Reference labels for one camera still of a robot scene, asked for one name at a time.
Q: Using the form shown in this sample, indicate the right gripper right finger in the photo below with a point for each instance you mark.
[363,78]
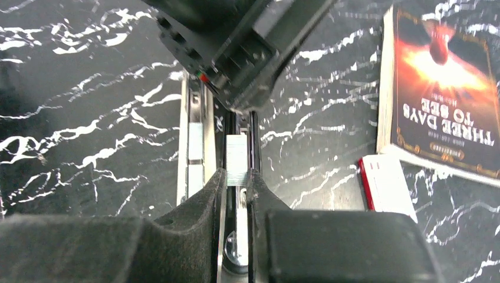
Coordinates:
[287,245]

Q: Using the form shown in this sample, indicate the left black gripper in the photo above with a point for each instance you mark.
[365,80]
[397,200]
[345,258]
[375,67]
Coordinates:
[216,41]

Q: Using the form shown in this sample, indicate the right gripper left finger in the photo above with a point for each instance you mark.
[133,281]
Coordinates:
[184,245]

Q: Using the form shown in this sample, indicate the staple strip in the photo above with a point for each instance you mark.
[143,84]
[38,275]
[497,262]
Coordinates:
[195,158]
[236,159]

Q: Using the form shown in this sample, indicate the black stapler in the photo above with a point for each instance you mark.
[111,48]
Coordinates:
[235,245]

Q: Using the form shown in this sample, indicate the red white staple box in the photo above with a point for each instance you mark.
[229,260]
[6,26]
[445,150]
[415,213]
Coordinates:
[384,185]

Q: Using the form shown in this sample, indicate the beige stapler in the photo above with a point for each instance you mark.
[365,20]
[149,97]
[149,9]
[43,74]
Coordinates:
[196,106]

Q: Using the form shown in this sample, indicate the dark paperback book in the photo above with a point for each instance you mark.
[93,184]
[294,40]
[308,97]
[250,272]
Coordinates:
[438,99]

